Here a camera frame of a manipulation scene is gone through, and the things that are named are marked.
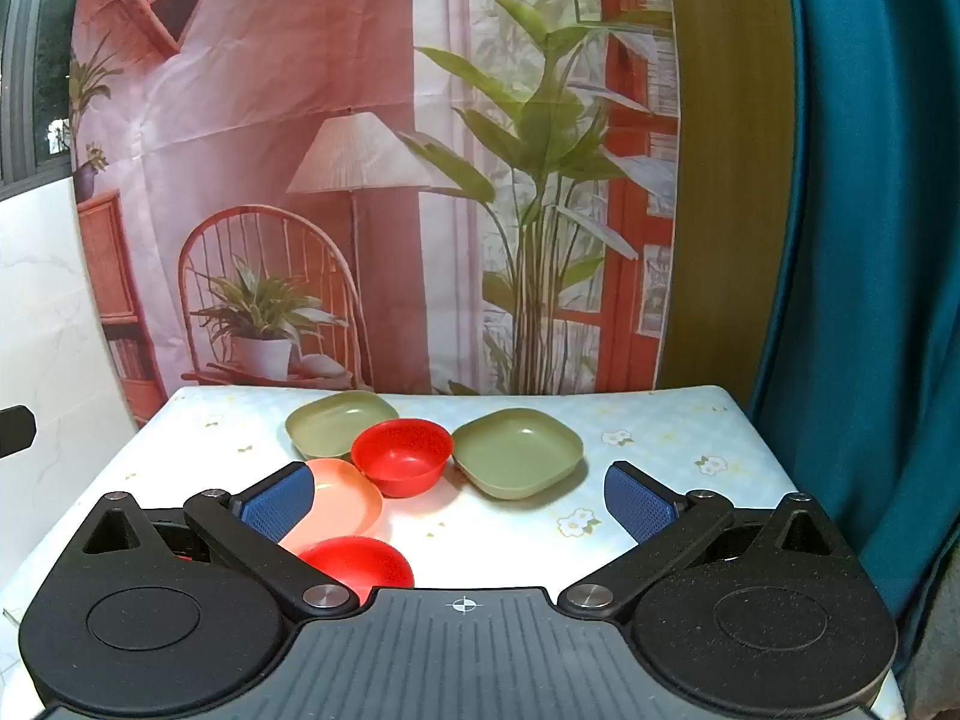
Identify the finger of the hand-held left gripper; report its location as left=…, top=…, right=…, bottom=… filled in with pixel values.
left=0, top=405, right=38, bottom=459

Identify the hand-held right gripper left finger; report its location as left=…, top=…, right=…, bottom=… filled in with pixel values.
left=79, top=461, right=361, bottom=620

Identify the green square plate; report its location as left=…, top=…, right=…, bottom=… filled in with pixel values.
left=285, top=391, right=400, bottom=463
left=450, top=408, right=584, bottom=502

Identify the printed wall tapestry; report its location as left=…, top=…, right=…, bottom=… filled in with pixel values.
left=69, top=0, right=682, bottom=427

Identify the red bowl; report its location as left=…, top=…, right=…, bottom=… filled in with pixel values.
left=351, top=418, right=455, bottom=500
left=296, top=536, right=415, bottom=605

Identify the window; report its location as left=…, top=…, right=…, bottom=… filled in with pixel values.
left=0, top=0, right=91, bottom=202

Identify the pink plate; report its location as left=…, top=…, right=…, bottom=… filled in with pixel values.
left=276, top=459, right=388, bottom=552

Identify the teal curtain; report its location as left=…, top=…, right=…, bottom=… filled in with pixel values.
left=746, top=0, right=960, bottom=680

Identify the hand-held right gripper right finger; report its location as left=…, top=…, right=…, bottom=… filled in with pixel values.
left=556, top=460, right=838, bottom=622

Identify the floral tablecloth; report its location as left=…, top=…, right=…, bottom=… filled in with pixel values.
left=0, top=384, right=908, bottom=720

